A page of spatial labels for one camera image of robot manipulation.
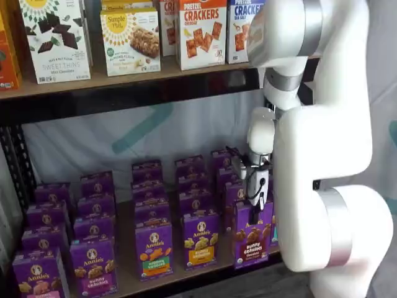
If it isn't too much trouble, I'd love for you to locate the purple Annie's box magenta patch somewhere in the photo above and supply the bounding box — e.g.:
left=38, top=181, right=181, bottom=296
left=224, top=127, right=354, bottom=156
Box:
left=79, top=170, right=115, bottom=199
left=73, top=215, right=116, bottom=245
left=76, top=192, right=116, bottom=222
left=69, top=235, right=119, bottom=297

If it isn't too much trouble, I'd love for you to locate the purple Annie's box green patch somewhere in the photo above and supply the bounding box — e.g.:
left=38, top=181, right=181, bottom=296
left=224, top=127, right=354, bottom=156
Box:
left=135, top=222, right=174, bottom=282
left=131, top=159, right=164, bottom=186
left=134, top=201, right=172, bottom=230
left=132, top=179, right=170, bottom=207

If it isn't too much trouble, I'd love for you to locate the wooden shelf board with cracker boxes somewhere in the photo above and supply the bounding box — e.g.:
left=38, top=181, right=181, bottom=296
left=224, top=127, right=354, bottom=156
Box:
left=0, top=54, right=323, bottom=101

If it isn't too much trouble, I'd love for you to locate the purple Annie's box teal patch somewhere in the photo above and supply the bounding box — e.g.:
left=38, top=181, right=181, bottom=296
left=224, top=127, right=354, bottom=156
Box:
left=269, top=214, right=280, bottom=248

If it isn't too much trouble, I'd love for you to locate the orange snack box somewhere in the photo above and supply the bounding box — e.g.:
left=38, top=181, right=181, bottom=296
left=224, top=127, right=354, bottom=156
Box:
left=0, top=9, right=23, bottom=91

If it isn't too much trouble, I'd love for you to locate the orange Pretzel Crackers cheddar box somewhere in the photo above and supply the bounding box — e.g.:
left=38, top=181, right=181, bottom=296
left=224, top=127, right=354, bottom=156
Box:
left=159, top=0, right=178, bottom=57
left=175, top=0, right=227, bottom=71

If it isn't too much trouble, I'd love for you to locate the wooden shelf board with purple boxes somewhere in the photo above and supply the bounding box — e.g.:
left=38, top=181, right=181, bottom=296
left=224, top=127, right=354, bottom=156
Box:
left=40, top=183, right=283, bottom=298

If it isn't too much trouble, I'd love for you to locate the white backdrop sheet teal print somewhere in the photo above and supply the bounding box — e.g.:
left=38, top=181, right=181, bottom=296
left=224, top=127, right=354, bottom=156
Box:
left=0, top=0, right=397, bottom=268

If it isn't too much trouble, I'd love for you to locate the purple Annie's box brown patch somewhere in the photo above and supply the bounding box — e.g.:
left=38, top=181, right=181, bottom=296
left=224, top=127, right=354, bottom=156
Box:
left=233, top=200, right=276, bottom=269
left=210, top=148, right=241, bottom=171
left=223, top=181, right=249, bottom=212
left=216, top=167, right=241, bottom=187

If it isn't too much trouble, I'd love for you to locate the blue Pretzel Crackers box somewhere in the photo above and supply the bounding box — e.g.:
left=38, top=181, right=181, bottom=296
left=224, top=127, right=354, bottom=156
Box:
left=226, top=0, right=266, bottom=65

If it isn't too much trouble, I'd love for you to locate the purple Annie's box pink patch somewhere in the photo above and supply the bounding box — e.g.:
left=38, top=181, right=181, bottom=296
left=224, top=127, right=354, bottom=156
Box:
left=26, top=201, right=71, bottom=232
left=12, top=247, right=71, bottom=298
left=20, top=225, right=69, bottom=255
left=33, top=182, right=74, bottom=208

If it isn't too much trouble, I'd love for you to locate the purple Annie's box orange patch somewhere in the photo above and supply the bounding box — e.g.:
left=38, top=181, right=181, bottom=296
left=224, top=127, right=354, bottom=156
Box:
left=177, top=172, right=213, bottom=196
left=179, top=191, right=220, bottom=218
left=182, top=212, right=221, bottom=271
left=174, top=154, right=205, bottom=179

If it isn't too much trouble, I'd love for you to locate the white Sweet Thins box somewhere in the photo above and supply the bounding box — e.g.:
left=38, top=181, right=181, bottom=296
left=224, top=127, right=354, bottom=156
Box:
left=82, top=0, right=94, bottom=69
left=18, top=0, right=92, bottom=84

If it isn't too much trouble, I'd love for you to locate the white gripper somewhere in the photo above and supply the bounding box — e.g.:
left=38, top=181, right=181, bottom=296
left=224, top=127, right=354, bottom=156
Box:
left=244, top=167, right=270, bottom=226

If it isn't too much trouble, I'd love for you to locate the Simple Mills almond bar box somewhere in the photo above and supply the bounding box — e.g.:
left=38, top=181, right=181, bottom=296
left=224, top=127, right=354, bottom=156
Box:
left=100, top=0, right=155, bottom=12
left=99, top=7, right=161, bottom=77

